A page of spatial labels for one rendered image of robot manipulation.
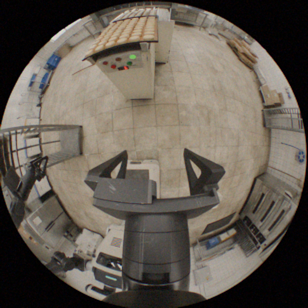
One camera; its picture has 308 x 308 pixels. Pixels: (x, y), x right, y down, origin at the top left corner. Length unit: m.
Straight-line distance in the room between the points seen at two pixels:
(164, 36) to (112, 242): 1.79
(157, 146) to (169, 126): 0.31
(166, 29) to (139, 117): 1.20
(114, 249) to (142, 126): 1.23
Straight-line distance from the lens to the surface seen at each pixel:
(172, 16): 1.30
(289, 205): 2.93
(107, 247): 0.61
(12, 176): 0.43
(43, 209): 3.69
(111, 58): 0.60
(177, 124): 1.20
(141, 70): 0.71
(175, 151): 1.21
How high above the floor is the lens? 1.16
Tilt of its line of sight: 77 degrees down
